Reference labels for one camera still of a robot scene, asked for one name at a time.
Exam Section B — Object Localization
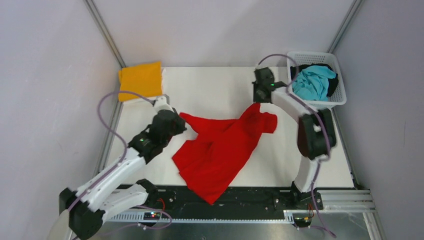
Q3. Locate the red t-shirt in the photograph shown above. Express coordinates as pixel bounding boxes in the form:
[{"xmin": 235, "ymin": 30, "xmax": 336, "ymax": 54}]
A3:
[{"xmin": 172, "ymin": 103, "xmax": 278, "ymax": 205}]

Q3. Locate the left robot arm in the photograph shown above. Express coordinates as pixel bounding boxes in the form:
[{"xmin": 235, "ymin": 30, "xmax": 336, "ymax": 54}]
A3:
[{"xmin": 48, "ymin": 106, "xmax": 186, "ymax": 240}]

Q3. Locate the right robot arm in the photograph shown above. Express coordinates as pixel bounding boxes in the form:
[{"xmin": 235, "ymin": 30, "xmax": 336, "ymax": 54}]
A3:
[{"xmin": 252, "ymin": 67, "xmax": 337, "ymax": 209}]

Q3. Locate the folded white t-shirt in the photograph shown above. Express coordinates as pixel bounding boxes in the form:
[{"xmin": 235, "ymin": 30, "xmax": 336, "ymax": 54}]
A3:
[{"xmin": 118, "ymin": 68, "xmax": 165, "ymax": 104}]

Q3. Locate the light blue t-shirt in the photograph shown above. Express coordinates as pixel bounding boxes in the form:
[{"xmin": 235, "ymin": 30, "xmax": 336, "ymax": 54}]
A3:
[{"xmin": 291, "ymin": 64, "xmax": 337, "ymax": 102}]

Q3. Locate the folded orange t-shirt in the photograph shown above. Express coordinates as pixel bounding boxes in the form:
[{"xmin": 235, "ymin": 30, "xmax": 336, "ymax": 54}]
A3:
[{"xmin": 118, "ymin": 61, "xmax": 163, "ymax": 98}]

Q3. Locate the black t-shirt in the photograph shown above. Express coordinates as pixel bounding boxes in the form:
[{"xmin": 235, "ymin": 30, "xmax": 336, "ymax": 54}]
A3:
[{"xmin": 290, "ymin": 63, "xmax": 339, "ymax": 99}]

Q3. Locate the white plastic basket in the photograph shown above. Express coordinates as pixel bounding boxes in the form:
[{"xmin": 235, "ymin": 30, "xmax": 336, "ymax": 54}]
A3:
[{"xmin": 287, "ymin": 51, "xmax": 347, "ymax": 109}]

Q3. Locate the left controller board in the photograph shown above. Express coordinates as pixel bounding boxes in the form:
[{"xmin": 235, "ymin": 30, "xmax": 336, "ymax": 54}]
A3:
[{"xmin": 143, "ymin": 211, "xmax": 161, "ymax": 221}]

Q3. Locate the controller board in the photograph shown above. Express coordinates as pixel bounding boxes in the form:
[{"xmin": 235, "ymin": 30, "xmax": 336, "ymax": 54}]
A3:
[
  {"xmin": 293, "ymin": 217, "xmax": 312, "ymax": 229},
  {"xmin": 143, "ymin": 211, "xmax": 161, "ymax": 221}
]

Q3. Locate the right controller board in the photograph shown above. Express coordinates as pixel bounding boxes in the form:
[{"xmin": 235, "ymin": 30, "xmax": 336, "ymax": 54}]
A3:
[{"xmin": 293, "ymin": 217, "xmax": 312, "ymax": 229}]

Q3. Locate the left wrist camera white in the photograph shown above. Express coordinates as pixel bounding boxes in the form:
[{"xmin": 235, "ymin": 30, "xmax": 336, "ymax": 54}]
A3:
[{"xmin": 152, "ymin": 94, "xmax": 173, "ymax": 113}]

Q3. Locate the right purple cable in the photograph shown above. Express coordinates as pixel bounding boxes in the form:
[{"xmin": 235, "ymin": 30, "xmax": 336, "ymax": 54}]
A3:
[{"xmin": 257, "ymin": 53, "xmax": 337, "ymax": 238}]

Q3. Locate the purple cable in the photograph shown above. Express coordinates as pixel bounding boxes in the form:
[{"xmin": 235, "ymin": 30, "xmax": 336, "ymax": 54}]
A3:
[
  {"xmin": 257, "ymin": 53, "xmax": 337, "ymax": 238},
  {"xmin": 66, "ymin": 90, "xmax": 157, "ymax": 213}
]

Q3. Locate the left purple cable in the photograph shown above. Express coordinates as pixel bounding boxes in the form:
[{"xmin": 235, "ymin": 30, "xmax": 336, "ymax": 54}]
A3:
[{"xmin": 66, "ymin": 90, "xmax": 157, "ymax": 213}]

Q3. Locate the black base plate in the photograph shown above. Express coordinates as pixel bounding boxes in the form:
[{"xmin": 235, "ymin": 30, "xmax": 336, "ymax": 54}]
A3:
[{"xmin": 144, "ymin": 185, "xmax": 324, "ymax": 221}]

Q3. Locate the aluminium frame rail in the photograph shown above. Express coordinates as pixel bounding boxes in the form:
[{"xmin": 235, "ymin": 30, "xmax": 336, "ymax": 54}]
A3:
[{"xmin": 108, "ymin": 184, "xmax": 375, "ymax": 224}]

